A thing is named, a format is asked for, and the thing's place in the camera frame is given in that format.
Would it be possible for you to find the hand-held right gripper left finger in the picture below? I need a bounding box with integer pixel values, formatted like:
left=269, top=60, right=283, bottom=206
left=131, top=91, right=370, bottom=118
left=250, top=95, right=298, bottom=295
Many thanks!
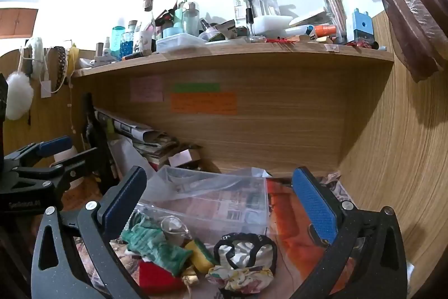
left=31, top=166, right=151, bottom=299

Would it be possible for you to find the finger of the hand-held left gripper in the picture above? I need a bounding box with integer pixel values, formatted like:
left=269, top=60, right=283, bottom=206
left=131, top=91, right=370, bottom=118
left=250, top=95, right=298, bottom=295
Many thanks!
left=51, top=148, right=103, bottom=188
left=4, top=136, right=73, bottom=169

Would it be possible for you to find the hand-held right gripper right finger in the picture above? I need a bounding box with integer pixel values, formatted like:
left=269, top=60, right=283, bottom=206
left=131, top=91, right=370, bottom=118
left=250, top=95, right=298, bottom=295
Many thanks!
left=290, top=166, right=409, bottom=299

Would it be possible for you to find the black folded bag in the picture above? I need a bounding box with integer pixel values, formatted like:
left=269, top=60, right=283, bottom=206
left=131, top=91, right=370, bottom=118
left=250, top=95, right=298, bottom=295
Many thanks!
left=80, top=92, right=118, bottom=195

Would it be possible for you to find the orange cloth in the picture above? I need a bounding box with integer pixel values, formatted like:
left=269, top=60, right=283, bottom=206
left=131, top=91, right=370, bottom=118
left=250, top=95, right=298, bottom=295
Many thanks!
left=267, top=178, right=338, bottom=289

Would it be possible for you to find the patterned fabric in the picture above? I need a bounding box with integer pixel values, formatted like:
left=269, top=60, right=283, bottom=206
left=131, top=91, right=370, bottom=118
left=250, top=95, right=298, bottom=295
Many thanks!
left=324, top=170, right=355, bottom=206

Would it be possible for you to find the green knitted cloth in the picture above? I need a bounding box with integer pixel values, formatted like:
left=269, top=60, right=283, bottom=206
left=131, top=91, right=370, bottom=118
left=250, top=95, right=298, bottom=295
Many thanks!
left=121, top=215, right=194, bottom=277

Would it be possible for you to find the white fluffy pompom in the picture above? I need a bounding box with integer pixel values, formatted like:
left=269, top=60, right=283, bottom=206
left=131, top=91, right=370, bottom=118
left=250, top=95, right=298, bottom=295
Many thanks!
left=5, top=71, right=35, bottom=121

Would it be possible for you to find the stack of newspapers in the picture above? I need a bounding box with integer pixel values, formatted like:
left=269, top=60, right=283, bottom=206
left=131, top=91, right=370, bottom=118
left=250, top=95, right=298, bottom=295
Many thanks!
left=94, top=107, right=181, bottom=161

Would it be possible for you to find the small cardboard box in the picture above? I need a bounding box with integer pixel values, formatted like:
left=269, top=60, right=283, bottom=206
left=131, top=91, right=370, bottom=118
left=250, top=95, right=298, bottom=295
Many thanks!
left=167, top=148, right=202, bottom=171

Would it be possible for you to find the beaded headband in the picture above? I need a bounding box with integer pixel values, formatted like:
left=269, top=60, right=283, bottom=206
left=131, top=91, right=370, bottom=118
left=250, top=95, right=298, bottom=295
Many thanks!
left=48, top=46, right=69, bottom=94

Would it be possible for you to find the black trimmed floral underwear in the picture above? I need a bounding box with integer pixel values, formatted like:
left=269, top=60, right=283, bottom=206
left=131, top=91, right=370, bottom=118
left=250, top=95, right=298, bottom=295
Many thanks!
left=213, top=232, right=278, bottom=280

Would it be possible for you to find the red cloth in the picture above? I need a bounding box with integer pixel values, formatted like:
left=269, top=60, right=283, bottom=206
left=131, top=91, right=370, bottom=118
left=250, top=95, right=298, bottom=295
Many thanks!
left=137, top=260, right=186, bottom=297

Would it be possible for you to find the white fluffy headband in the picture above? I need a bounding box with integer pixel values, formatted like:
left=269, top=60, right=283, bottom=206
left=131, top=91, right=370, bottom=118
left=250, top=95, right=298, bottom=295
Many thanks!
left=20, top=37, right=47, bottom=80

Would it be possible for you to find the clear plastic storage box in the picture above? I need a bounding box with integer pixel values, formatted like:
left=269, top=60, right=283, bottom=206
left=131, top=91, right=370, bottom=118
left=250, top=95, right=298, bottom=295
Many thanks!
left=135, top=165, right=272, bottom=245

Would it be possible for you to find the pink sticky note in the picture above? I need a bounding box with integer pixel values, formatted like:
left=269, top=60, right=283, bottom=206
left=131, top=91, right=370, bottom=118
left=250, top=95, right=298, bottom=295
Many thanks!
left=130, top=76, right=164, bottom=103

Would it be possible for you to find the yellow green sponge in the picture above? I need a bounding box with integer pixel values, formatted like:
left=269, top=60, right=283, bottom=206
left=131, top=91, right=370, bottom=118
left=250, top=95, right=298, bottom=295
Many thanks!
left=184, top=239, right=218, bottom=274

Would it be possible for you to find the wooden shelf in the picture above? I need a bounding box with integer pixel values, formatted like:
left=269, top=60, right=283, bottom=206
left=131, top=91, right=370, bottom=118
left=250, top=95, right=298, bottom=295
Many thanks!
left=71, top=38, right=395, bottom=178

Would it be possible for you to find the floral scrunchie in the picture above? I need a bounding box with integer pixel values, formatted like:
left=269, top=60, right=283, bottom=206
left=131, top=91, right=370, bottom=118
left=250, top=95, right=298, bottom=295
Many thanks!
left=206, top=265, right=274, bottom=293

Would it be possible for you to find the jar of blue beads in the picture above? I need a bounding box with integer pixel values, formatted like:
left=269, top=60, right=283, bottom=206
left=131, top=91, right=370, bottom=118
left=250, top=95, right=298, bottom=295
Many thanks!
left=120, top=32, right=136, bottom=60

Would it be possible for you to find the blue plastic bottle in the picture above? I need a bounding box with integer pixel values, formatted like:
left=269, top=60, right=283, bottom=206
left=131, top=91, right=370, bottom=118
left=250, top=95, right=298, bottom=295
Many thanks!
left=111, top=25, right=126, bottom=59

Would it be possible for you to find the orange sticky note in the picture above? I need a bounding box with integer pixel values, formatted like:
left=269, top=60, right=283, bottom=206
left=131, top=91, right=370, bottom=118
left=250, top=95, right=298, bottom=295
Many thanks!
left=170, top=92, right=238, bottom=115

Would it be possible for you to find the brown cardboard box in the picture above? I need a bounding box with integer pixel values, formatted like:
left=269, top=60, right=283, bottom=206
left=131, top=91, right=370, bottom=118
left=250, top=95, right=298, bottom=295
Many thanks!
left=0, top=7, right=39, bottom=39

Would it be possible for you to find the white printed mug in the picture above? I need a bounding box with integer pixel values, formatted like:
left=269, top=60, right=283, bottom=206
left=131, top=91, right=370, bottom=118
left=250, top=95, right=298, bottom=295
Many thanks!
left=134, top=30, right=155, bottom=57

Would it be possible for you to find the green sticky note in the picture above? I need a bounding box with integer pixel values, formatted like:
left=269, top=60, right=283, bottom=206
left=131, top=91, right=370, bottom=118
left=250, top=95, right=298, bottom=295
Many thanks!
left=174, top=83, right=221, bottom=92

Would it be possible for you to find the clear plastic tray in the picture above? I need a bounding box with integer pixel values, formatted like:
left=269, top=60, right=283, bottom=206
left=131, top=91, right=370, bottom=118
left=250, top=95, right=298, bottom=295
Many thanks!
left=155, top=33, right=208, bottom=53

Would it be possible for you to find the glass bottle with cork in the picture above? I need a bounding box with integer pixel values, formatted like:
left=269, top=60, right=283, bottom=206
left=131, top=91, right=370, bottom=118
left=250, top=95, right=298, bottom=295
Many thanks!
left=141, top=0, right=157, bottom=52

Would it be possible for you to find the orange capped tube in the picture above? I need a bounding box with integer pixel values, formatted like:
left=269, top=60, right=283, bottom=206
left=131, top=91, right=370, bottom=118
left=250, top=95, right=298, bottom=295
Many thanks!
left=312, top=25, right=339, bottom=39

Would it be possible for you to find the green pump bottle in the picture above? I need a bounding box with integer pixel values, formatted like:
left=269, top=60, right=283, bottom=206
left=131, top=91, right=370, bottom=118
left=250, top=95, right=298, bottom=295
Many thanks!
left=174, top=0, right=192, bottom=36

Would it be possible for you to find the clear bottle silver cap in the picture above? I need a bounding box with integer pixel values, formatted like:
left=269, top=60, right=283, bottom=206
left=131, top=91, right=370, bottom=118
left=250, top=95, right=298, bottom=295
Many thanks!
left=181, top=2, right=201, bottom=36

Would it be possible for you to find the white plastic container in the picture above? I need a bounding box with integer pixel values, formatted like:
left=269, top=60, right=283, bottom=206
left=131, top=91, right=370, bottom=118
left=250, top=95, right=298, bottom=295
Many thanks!
left=252, top=15, right=293, bottom=38

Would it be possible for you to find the blue plastic block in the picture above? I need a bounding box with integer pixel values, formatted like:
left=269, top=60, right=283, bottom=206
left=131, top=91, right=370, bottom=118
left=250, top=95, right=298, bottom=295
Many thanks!
left=351, top=8, right=373, bottom=42

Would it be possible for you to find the clear jar of sticks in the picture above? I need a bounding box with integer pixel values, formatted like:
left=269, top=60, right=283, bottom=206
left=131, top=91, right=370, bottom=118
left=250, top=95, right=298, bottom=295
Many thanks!
left=322, top=0, right=347, bottom=42

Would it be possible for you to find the black cosmetic tube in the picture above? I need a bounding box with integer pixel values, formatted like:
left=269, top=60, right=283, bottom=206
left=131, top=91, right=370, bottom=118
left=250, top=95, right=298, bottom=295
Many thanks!
left=245, top=0, right=254, bottom=41

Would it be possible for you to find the brown hanging garment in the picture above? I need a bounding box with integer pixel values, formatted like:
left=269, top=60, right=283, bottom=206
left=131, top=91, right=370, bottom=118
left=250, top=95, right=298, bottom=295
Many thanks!
left=375, top=0, right=448, bottom=83

